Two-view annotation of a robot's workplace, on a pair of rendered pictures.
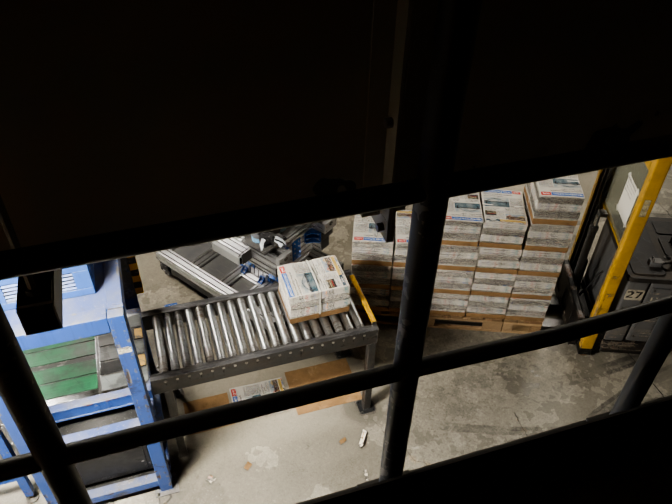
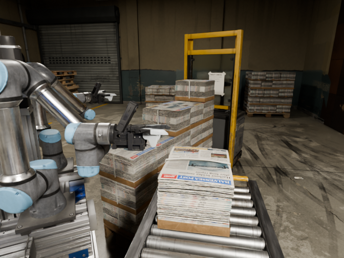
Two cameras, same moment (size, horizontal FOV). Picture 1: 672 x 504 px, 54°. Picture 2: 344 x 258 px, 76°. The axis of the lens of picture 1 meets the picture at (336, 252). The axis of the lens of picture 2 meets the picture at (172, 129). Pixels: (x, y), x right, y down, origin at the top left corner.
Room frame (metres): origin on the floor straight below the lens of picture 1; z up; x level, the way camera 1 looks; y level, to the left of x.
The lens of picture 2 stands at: (2.49, 0.99, 1.44)
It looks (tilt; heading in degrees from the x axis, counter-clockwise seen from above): 16 degrees down; 299
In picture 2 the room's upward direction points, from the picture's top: straight up
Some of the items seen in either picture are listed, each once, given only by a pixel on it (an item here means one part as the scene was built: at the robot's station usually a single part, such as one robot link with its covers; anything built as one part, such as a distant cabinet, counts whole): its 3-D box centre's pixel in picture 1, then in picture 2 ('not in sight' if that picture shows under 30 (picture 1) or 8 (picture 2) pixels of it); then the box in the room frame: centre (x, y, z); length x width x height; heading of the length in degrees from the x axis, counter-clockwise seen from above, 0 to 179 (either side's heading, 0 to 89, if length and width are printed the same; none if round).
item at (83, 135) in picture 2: not in sight; (84, 134); (3.12, 0.49, 1.21); 0.11 x 0.08 x 0.09; 27
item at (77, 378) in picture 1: (84, 364); not in sight; (2.35, 1.42, 0.75); 0.70 x 0.65 x 0.10; 109
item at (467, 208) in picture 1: (460, 204); (168, 107); (3.54, -0.83, 1.07); 0.37 x 0.29 x 0.01; 177
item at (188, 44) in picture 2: (599, 193); (187, 100); (3.83, -1.88, 0.97); 0.09 x 0.09 x 1.75; 87
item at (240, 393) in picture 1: (259, 399); not in sight; (2.67, 0.49, 0.01); 0.37 x 0.28 x 0.01; 109
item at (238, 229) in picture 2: (299, 314); (206, 226); (2.76, 0.21, 0.78); 0.47 x 0.05 x 0.05; 19
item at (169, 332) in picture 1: (171, 342); not in sight; (2.51, 0.95, 0.78); 0.47 x 0.05 x 0.05; 19
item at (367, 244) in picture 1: (429, 270); (159, 173); (3.57, -0.70, 0.42); 1.17 x 0.39 x 0.83; 87
